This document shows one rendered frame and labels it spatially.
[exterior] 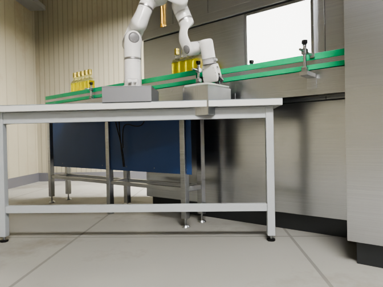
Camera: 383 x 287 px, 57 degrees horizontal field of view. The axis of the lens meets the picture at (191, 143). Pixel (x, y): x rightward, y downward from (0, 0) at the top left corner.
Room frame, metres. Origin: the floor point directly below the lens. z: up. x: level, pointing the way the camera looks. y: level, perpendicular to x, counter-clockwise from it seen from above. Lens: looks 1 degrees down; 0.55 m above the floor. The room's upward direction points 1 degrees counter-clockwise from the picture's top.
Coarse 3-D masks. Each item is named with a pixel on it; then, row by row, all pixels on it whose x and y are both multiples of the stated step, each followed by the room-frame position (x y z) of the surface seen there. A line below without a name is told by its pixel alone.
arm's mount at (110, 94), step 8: (104, 88) 1.84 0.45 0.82; (112, 88) 1.83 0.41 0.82; (120, 88) 1.83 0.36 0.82; (128, 88) 1.83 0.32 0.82; (136, 88) 1.83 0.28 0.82; (144, 88) 1.82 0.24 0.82; (152, 88) 1.86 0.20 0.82; (104, 96) 1.84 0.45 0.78; (112, 96) 1.83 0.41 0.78; (120, 96) 1.83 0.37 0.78; (128, 96) 1.83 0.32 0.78; (136, 96) 1.83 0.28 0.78; (144, 96) 1.82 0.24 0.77; (152, 96) 1.85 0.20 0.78
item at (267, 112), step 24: (0, 120) 1.92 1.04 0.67; (24, 120) 1.91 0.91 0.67; (48, 120) 1.91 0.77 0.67; (72, 120) 1.90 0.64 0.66; (96, 120) 1.89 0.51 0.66; (120, 120) 1.88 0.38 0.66; (144, 120) 1.88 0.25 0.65; (264, 120) 1.87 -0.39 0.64; (0, 144) 1.92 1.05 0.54; (0, 168) 1.92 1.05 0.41; (0, 192) 1.92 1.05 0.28; (0, 216) 1.92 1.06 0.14; (0, 240) 1.92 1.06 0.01
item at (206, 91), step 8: (184, 88) 1.91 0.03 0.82; (192, 88) 1.87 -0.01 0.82; (200, 88) 1.84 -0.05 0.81; (208, 88) 1.81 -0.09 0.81; (216, 88) 1.87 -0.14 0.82; (224, 88) 1.93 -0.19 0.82; (184, 96) 1.91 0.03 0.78; (192, 96) 1.87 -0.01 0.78; (200, 96) 1.84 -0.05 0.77; (208, 96) 1.81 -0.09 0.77; (216, 96) 1.87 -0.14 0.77; (224, 96) 1.93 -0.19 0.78; (232, 96) 2.03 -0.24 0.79
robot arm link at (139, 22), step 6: (138, 6) 1.92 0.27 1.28; (144, 6) 1.91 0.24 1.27; (138, 12) 1.91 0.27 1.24; (144, 12) 1.91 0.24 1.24; (150, 12) 1.94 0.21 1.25; (132, 18) 1.93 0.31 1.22; (138, 18) 1.90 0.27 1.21; (144, 18) 1.91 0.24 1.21; (132, 24) 1.93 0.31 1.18; (138, 24) 1.90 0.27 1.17; (144, 24) 1.92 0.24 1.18; (138, 30) 1.94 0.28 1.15; (144, 30) 1.98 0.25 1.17
